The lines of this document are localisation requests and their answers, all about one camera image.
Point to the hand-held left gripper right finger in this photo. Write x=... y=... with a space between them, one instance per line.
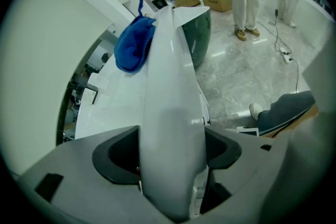
x=249 y=165

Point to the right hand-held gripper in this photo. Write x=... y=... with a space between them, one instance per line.
x=246 y=130

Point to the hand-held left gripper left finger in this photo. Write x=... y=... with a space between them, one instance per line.
x=78 y=191

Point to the person's right forearm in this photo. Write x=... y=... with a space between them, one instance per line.
x=291 y=127

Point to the blue cloth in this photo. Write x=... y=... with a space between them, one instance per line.
x=134 y=44

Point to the person's right shoe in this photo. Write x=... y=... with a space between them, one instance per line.
x=256 y=110

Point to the person's right leg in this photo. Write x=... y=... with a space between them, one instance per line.
x=286 y=107

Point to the white power strip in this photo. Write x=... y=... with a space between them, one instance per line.
x=285 y=55

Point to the white ceramic sink basin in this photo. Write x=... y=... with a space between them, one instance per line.
x=170 y=86

